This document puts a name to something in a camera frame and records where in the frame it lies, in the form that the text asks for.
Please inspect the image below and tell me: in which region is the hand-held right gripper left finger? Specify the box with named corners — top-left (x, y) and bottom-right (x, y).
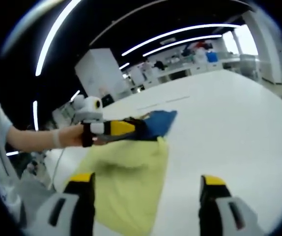
top-left (36, 172), bottom-right (96, 236)

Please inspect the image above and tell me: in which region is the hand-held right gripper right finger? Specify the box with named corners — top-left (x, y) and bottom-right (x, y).
top-left (198, 174), bottom-right (258, 236)

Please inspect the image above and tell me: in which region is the yellow grey blue garment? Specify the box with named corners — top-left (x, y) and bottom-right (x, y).
top-left (76, 110), bottom-right (178, 234)

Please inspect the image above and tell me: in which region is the person's left hand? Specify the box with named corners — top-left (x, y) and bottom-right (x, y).
top-left (58, 124), bottom-right (94, 148)

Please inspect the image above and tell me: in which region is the wide white pillar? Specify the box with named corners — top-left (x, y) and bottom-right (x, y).
top-left (74, 48), bottom-right (130, 104)

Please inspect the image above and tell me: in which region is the short ceiling light strip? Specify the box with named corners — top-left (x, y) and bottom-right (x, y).
top-left (32, 100), bottom-right (38, 131)

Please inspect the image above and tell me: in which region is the curved ceiling light strip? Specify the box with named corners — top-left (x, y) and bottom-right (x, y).
top-left (35, 0), bottom-right (82, 77)

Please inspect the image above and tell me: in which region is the cluttered white workbench row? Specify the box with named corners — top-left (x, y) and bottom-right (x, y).
top-left (128, 41), bottom-right (257, 87)

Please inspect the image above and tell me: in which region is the long ceiling light strip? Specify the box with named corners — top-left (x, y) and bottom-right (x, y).
top-left (121, 23), bottom-right (241, 57)
top-left (142, 34), bottom-right (223, 58)

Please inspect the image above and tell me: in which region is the blue container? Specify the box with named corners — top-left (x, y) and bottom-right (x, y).
top-left (206, 52), bottom-right (219, 64)

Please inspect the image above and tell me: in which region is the white pillar beside window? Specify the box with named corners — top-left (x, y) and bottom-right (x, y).
top-left (241, 12), bottom-right (282, 85)

